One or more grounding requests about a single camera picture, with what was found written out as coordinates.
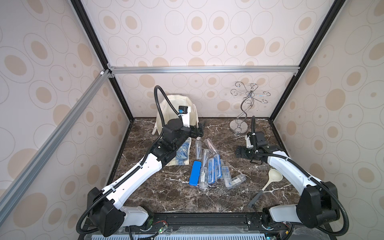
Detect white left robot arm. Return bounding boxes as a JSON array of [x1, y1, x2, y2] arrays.
[[76, 119, 205, 237]]

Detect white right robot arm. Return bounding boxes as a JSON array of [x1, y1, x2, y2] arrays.
[[235, 132, 341, 229]]

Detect clear case pink compass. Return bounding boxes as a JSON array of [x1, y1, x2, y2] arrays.
[[204, 139, 219, 155]]

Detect clear case blue compass front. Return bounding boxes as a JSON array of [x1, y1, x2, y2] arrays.
[[208, 158, 216, 185]]

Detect clear case blue compass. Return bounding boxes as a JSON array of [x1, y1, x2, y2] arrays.
[[214, 154, 222, 180], [208, 158, 216, 185]]

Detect clear case blue compass rear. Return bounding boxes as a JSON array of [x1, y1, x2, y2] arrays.
[[214, 154, 222, 180]]

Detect chrome jewelry stand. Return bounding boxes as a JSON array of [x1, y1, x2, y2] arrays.
[[229, 81, 271, 136]]

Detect clear case with barcode label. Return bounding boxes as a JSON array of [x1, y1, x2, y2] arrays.
[[229, 174, 246, 189]]

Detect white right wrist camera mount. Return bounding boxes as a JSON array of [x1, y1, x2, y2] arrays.
[[245, 135, 253, 149]]

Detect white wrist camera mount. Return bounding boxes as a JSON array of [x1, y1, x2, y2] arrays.
[[179, 106, 191, 128], [245, 135, 253, 149]]

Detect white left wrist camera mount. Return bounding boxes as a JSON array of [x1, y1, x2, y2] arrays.
[[179, 106, 191, 128]]

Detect white spatula black handle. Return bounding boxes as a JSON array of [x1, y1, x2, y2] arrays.
[[247, 169, 283, 208]]

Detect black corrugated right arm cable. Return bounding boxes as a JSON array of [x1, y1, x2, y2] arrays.
[[250, 115, 350, 237]]

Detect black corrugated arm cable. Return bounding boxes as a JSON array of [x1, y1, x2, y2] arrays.
[[250, 115, 350, 237], [75, 85, 181, 235]]

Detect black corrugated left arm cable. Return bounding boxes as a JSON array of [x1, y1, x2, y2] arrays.
[[75, 85, 181, 235]]

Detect aluminium frame rail back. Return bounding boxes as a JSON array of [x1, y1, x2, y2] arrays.
[[111, 65, 300, 75]]

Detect aluminium frame rail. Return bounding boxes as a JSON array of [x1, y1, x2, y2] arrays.
[[111, 65, 300, 75], [1, 69, 112, 225]]

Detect black corner frame post left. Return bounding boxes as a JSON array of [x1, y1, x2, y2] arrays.
[[70, 0, 135, 122]]

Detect black corner frame post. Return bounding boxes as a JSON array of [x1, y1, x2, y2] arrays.
[[70, 0, 135, 122], [270, 0, 346, 122]]

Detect black corner frame post right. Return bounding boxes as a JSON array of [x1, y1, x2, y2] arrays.
[[270, 0, 346, 122]]

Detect aluminium frame rail left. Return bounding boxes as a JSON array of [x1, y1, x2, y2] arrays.
[[1, 69, 112, 225]]

